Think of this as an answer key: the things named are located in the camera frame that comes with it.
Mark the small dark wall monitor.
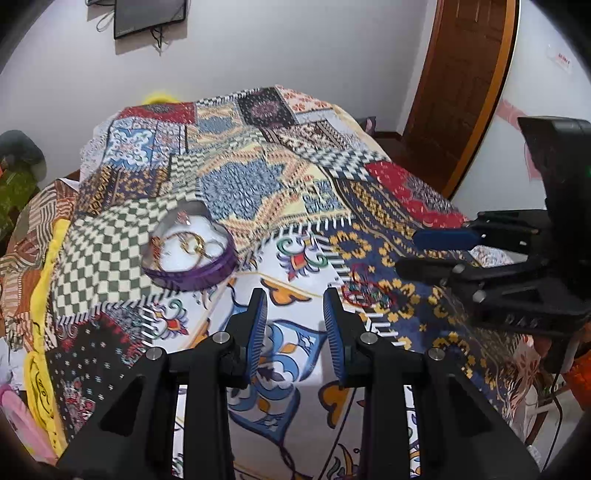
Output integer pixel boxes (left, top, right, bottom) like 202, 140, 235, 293
113, 0, 187, 40

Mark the gold ring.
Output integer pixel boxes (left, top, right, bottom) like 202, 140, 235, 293
179, 232, 216, 259

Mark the red beaded bracelet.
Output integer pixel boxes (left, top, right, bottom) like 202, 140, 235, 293
341, 263, 394, 311

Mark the dark bag on floor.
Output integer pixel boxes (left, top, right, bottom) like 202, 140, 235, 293
356, 116, 377, 136

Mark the yellow chair back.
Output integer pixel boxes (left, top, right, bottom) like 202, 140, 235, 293
142, 92, 180, 105

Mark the striped orange brown blanket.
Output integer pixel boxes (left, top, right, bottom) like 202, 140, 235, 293
1, 179, 78, 351

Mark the dark green plush cushion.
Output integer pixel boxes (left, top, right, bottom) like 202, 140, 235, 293
0, 130, 47, 182

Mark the purple heart-shaped jewelry box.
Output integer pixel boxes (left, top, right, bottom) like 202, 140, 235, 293
140, 200, 238, 291

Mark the green patterned cloth stand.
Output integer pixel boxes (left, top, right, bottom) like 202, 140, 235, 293
0, 169, 39, 239

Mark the red braided string bracelet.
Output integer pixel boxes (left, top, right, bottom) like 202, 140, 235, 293
148, 230, 205, 273

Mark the brown wooden door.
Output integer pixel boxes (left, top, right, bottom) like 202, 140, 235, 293
403, 0, 519, 199

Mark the colourful patchwork bed cover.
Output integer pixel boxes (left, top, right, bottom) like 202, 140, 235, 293
45, 86, 539, 479

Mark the white wardrobe sliding door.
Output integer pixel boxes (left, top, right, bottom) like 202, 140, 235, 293
452, 1, 590, 218

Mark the yellow cloth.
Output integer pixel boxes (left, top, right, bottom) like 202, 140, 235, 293
24, 218, 70, 458

